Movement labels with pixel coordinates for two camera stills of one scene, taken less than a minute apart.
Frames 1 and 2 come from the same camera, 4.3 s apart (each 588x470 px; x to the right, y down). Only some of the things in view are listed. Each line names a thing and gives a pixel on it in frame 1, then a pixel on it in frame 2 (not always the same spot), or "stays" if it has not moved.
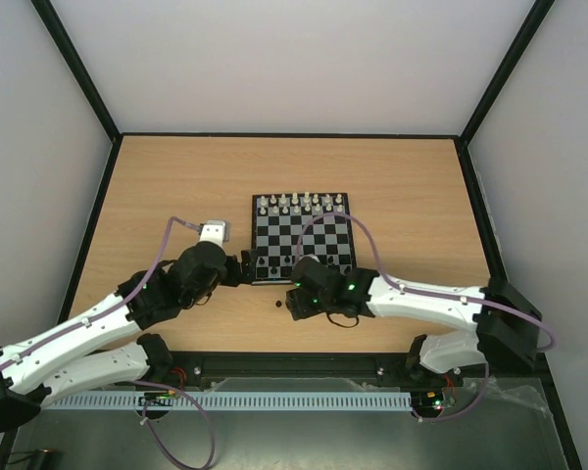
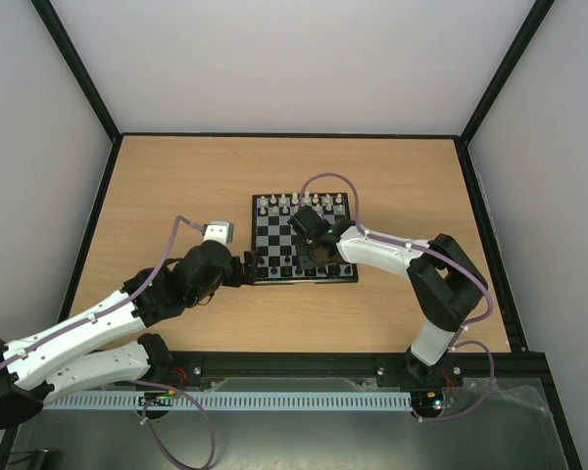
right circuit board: [428, 400] stays
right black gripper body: [295, 304] → [304, 250]
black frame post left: [75, 67] stays
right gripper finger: [302, 305] → [305, 256]
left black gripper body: [232, 277] stays
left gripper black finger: [248, 265] stays
